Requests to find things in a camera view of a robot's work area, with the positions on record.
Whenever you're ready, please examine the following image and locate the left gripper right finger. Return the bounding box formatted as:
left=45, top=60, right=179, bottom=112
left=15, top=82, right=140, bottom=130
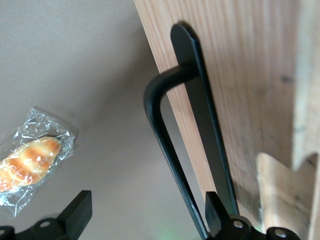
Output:
left=204, top=190, right=302, bottom=240

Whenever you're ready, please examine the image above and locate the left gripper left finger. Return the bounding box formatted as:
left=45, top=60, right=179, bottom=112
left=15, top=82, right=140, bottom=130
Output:
left=14, top=189, right=93, bottom=240

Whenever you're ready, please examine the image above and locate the black metal drawer handle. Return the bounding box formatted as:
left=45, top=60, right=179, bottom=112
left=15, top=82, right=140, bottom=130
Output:
left=142, top=22, right=240, bottom=240

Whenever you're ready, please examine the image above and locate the wooden drawer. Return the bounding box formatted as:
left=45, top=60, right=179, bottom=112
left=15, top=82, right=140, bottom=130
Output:
left=133, top=0, right=320, bottom=240

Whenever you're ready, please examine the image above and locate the bread roll in plastic wrapper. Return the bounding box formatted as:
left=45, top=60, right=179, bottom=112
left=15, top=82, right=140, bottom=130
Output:
left=0, top=106, right=77, bottom=220

